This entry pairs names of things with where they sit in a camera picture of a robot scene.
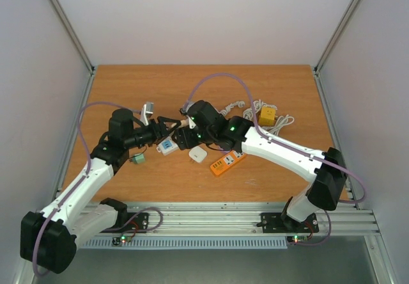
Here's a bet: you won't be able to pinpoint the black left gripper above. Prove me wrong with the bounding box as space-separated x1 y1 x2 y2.
126 116 181 149

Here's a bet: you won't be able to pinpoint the beige cube socket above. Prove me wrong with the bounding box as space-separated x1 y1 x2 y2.
171 119 189 128

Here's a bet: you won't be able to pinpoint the white power strip pastel sockets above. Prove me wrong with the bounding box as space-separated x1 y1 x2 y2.
157 137 179 156

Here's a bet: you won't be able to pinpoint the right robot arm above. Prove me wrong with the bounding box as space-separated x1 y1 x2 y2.
172 100 347 231

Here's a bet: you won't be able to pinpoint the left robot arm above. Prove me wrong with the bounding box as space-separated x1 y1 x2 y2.
20 108 181 277

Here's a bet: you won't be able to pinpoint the white flat charger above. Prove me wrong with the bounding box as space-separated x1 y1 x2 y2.
189 146 207 164

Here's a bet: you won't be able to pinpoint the green small charger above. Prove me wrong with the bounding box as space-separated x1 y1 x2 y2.
128 153 146 164

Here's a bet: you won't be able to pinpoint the orange power strip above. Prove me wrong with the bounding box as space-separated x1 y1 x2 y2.
210 151 247 177

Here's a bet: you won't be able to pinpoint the yellow cube socket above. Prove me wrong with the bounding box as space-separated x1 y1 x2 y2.
258 106 276 127

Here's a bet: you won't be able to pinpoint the left small circuit board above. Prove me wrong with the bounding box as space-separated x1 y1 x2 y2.
111 235 132 247

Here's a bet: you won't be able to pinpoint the small circuit board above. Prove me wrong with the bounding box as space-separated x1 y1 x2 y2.
286 235 312 244
111 235 132 247

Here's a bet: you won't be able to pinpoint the right small circuit board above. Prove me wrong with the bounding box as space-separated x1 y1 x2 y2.
286 235 312 244

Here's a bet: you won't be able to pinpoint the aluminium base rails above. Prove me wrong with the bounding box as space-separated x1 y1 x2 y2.
128 202 380 237

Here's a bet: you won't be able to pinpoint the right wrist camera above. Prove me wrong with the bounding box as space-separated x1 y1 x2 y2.
180 101 196 129

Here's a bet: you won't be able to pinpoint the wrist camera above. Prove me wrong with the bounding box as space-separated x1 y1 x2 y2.
180 101 196 129
140 102 154 125

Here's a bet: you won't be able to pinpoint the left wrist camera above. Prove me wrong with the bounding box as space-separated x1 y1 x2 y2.
140 102 154 125

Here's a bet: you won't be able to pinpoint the white coiled power cable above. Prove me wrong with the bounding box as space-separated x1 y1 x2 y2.
215 98 297 136

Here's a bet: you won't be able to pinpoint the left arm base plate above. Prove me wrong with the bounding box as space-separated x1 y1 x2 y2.
104 212 150 234

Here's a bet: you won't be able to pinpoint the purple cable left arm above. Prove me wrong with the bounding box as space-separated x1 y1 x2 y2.
31 101 143 277

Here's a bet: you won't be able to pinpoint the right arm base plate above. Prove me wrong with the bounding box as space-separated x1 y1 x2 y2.
256 212 320 233

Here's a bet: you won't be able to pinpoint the grey slotted cable duct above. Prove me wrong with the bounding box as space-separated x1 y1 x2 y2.
82 236 287 250

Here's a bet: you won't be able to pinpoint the aluminium frame post left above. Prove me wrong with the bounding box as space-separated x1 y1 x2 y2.
34 0 96 75

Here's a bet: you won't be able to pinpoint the aluminium frame post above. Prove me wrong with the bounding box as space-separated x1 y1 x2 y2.
34 0 96 75
313 0 376 75

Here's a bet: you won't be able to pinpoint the aluminium frame post right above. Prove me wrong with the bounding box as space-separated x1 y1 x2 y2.
313 0 376 75

